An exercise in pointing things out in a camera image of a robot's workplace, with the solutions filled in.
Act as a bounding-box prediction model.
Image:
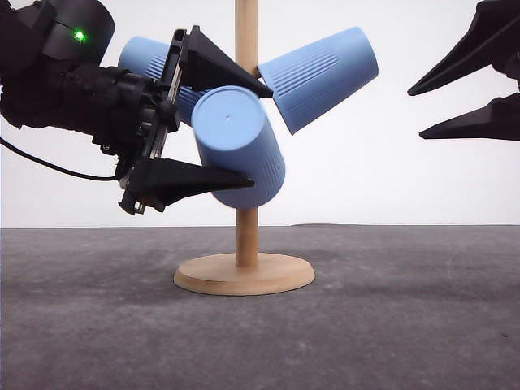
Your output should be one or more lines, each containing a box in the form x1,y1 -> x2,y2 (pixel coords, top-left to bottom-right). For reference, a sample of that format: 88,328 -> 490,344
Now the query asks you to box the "wooden cup tree stand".
174,0 -> 315,297

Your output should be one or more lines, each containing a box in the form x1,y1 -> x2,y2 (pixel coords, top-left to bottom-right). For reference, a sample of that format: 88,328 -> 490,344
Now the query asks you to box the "blue cup peg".
192,85 -> 286,210
258,27 -> 379,134
118,36 -> 210,124

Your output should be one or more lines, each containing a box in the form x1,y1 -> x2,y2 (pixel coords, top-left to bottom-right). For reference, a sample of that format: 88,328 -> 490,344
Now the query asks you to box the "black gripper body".
60,28 -> 186,215
492,24 -> 520,89

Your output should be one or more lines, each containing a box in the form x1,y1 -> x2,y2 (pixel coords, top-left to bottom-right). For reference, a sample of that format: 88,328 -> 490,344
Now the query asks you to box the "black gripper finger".
181,25 -> 273,98
133,157 -> 254,212
419,93 -> 520,141
407,0 -> 520,96

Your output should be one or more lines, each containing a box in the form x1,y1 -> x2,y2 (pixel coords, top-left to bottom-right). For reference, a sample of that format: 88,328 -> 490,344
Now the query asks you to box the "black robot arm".
0,0 -> 273,215

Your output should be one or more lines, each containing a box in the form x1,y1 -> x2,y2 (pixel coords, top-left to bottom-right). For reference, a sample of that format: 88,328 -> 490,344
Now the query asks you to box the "blue cup front peg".
192,85 -> 286,210

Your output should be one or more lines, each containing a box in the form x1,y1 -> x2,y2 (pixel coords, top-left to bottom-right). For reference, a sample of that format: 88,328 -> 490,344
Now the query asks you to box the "black cable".
0,137 -> 119,181

